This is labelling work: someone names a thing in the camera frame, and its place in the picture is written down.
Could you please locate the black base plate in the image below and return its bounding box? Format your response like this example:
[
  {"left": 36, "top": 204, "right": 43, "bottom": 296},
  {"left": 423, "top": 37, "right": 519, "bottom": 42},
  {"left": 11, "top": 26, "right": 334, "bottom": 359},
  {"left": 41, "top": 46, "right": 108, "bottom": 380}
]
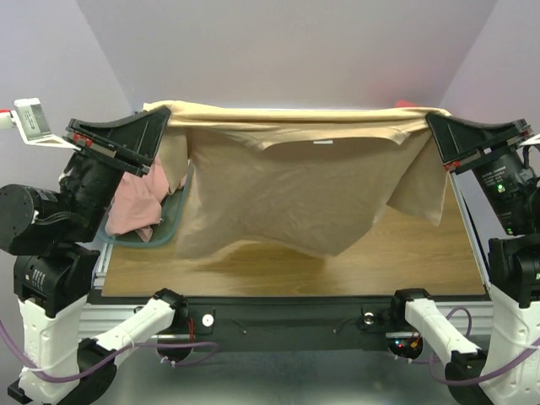
[{"left": 187, "top": 295, "right": 412, "bottom": 352}]

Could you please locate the pink crumpled t shirt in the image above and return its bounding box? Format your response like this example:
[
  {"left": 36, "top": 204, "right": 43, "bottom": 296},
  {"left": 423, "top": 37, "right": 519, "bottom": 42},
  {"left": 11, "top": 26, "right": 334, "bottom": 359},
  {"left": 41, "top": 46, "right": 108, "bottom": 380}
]
[{"left": 104, "top": 159, "right": 189, "bottom": 244}]

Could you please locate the aluminium frame rail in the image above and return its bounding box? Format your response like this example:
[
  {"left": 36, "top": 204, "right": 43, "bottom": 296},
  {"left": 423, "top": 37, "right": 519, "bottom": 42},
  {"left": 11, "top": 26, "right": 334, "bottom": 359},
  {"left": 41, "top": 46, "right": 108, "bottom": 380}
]
[{"left": 78, "top": 193, "right": 487, "bottom": 338}]

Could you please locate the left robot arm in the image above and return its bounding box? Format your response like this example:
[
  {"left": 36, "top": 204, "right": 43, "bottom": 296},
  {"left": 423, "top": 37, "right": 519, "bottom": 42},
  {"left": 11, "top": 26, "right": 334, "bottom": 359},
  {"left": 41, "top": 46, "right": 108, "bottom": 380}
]
[{"left": 1, "top": 106, "right": 188, "bottom": 404}]

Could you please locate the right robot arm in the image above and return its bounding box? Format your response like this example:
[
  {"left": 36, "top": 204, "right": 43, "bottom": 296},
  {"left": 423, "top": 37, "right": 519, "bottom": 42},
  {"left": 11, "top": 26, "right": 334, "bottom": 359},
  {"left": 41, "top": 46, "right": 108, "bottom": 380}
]
[{"left": 388, "top": 113, "right": 539, "bottom": 404}]

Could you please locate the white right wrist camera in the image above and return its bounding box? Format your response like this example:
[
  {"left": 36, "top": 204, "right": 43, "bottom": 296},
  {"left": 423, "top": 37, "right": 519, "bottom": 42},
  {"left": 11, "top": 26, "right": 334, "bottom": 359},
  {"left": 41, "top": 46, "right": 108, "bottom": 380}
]
[{"left": 521, "top": 134, "right": 540, "bottom": 147}]

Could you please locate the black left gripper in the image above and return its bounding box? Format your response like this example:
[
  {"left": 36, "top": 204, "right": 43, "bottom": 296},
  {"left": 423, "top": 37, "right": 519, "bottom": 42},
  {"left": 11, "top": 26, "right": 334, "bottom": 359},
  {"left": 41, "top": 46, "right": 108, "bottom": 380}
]
[{"left": 73, "top": 99, "right": 179, "bottom": 231}]

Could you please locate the teal plastic basket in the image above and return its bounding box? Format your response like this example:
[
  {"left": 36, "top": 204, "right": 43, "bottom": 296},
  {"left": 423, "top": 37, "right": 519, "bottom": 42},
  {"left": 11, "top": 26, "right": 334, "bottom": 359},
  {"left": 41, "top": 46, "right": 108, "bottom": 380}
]
[{"left": 96, "top": 162, "right": 194, "bottom": 249}]

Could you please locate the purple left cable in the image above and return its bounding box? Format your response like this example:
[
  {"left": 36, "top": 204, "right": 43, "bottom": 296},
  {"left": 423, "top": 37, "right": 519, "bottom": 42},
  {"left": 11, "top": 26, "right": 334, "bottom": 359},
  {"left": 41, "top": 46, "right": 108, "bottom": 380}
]
[{"left": 0, "top": 320, "right": 220, "bottom": 385}]

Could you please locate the beige t shirt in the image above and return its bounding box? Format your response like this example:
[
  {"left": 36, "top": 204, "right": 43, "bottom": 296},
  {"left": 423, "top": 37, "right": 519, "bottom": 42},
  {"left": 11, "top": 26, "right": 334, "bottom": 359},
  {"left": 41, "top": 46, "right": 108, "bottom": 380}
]
[{"left": 159, "top": 100, "right": 447, "bottom": 259}]

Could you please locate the folded pink t shirt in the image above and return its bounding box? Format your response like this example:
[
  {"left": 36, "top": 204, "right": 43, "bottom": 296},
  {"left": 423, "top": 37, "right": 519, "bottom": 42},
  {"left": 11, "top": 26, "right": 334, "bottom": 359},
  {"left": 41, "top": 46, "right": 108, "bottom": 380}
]
[{"left": 394, "top": 100, "right": 419, "bottom": 108}]

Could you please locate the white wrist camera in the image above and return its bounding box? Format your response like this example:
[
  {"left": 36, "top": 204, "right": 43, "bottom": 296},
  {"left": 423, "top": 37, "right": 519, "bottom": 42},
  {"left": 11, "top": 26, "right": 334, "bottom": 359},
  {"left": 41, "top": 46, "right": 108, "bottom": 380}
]
[
  {"left": 1, "top": 98, "right": 76, "bottom": 149},
  {"left": 521, "top": 134, "right": 540, "bottom": 147}
]

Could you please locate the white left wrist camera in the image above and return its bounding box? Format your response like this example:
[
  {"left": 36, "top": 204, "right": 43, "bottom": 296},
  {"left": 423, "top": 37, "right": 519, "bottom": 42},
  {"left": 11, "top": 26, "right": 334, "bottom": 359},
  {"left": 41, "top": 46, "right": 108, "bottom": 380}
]
[{"left": 1, "top": 98, "right": 76, "bottom": 149}]

